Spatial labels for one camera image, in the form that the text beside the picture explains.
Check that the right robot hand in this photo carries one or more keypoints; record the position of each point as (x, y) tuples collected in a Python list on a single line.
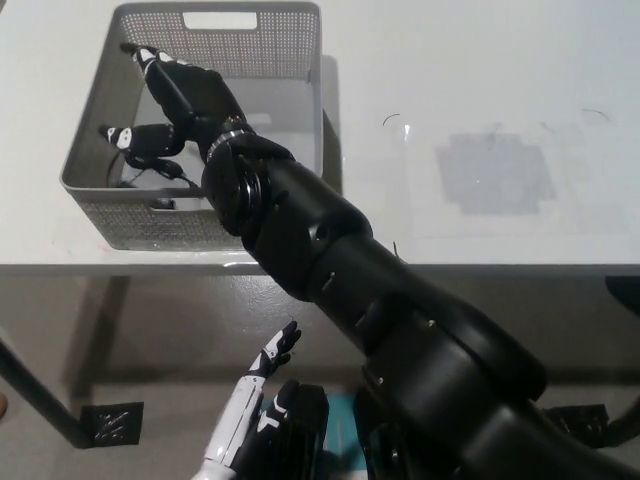
[(200, 95)]

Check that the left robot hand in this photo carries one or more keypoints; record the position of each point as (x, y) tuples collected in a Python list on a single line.
[(245, 400)]

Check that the black and teal robot body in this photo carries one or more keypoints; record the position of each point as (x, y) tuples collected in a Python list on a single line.
[(312, 420)]

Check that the grey perforated plastic basket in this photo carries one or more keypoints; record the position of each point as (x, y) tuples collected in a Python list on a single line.
[(280, 60)]

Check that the dark metal table leg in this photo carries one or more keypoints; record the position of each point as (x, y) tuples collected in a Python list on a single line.
[(45, 390), (622, 425)]

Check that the brown rounded object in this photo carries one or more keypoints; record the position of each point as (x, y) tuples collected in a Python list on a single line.
[(2, 406)]

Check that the dark rounded object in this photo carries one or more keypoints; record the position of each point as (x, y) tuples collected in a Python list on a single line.
[(625, 297)]

